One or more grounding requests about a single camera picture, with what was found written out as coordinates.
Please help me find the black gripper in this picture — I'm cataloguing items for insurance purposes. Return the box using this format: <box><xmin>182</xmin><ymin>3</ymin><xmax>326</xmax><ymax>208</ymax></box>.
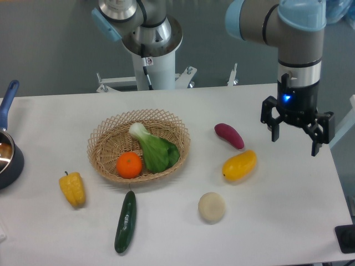
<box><xmin>260</xmin><ymin>73</ymin><xmax>334</xmax><ymax>156</ymax></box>

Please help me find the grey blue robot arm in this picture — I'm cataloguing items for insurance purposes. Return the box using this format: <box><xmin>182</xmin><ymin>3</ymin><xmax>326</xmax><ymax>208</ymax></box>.
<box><xmin>92</xmin><ymin>1</ymin><xmax>334</xmax><ymax>155</ymax></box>

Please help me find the yellow mango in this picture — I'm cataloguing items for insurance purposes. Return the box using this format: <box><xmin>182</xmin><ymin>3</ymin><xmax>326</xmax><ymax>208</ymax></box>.
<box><xmin>222</xmin><ymin>150</ymin><xmax>257</xmax><ymax>182</ymax></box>

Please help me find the purple sweet potato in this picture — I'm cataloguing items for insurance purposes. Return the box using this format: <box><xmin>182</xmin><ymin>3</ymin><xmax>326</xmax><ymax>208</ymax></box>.
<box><xmin>214</xmin><ymin>123</ymin><xmax>245</xmax><ymax>150</ymax></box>

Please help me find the black device at table corner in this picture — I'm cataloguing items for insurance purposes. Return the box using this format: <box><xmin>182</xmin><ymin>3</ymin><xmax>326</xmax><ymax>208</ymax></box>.
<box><xmin>334</xmin><ymin>224</ymin><xmax>354</xmax><ymax>254</ymax></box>

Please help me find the blue plastic bag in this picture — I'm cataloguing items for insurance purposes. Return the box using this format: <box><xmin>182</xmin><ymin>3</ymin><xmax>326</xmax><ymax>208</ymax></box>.
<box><xmin>326</xmin><ymin>0</ymin><xmax>354</xmax><ymax>25</ymax></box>

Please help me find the green bok choy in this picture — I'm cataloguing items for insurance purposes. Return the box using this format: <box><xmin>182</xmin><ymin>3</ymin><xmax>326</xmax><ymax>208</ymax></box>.
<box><xmin>129</xmin><ymin>122</ymin><xmax>180</xmax><ymax>173</ymax></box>

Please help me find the orange fruit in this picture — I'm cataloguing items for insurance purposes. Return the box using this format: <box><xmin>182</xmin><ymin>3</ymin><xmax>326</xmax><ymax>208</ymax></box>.
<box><xmin>116</xmin><ymin>152</ymin><xmax>143</xmax><ymax>179</ymax></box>

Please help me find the woven wicker basket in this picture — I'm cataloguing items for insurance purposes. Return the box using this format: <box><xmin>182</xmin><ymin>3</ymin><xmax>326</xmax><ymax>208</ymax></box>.
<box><xmin>88</xmin><ymin>109</ymin><xmax>190</xmax><ymax>184</ymax></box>

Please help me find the dark green cucumber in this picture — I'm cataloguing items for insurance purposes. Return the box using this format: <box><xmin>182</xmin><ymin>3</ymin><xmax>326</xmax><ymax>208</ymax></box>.
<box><xmin>114</xmin><ymin>191</ymin><xmax>137</xmax><ymax>254</ymax></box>

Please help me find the yellow bell pepper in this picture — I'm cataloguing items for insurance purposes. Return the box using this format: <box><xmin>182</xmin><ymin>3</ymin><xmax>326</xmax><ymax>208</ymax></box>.
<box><xmin>59</xmin><ymin>171</ymin><xmax>86</xmax><ymax>208</ymax></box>

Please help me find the dark blue saucepan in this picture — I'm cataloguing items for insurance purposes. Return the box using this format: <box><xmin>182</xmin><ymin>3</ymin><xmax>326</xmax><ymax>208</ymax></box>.
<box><xmin>1</xmin><ymin>80</ymin><xmax>24</xmax><ymax>189</ymax></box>

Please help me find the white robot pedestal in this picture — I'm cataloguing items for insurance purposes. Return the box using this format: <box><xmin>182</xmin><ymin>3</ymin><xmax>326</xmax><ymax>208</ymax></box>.
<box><xmin>96</xmin><ymin>54</ymin><xmax>239</xmax><ymax>94</ymax></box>

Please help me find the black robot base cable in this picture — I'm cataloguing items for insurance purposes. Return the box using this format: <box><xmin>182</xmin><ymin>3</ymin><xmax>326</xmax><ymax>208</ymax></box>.
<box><xmin>140</xmin><ymin>43</ymin><xmax>154</xmax><ymax>91</ymax></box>

